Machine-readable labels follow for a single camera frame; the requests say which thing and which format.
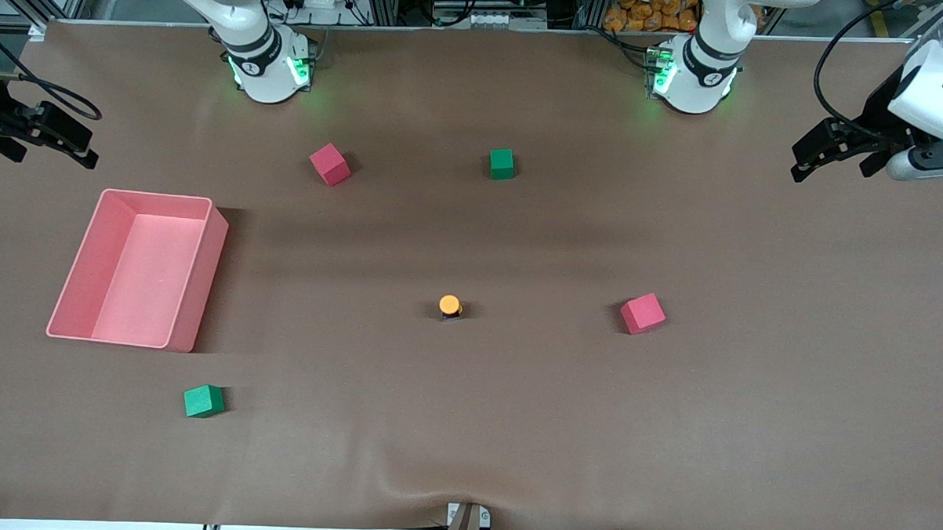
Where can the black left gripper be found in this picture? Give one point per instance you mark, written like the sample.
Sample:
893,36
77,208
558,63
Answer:
877,114

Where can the pink plastic bin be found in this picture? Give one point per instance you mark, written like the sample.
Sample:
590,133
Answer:
138,269

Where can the green cube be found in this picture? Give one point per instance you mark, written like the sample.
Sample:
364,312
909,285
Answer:
502,164
202,402

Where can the pink cube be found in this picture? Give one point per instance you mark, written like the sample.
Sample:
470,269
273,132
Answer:
330,164
642,314

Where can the large table cover cloth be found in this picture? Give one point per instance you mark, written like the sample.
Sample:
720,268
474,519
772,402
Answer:
466,422

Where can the orange packaged items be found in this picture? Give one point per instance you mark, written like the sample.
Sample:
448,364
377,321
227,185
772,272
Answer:
645,8

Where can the orange push button switch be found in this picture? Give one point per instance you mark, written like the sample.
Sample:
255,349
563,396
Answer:
450,306

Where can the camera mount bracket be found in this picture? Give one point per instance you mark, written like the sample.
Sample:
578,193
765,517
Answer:
466,524

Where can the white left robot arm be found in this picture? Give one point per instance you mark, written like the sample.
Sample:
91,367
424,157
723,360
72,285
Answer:
698,77

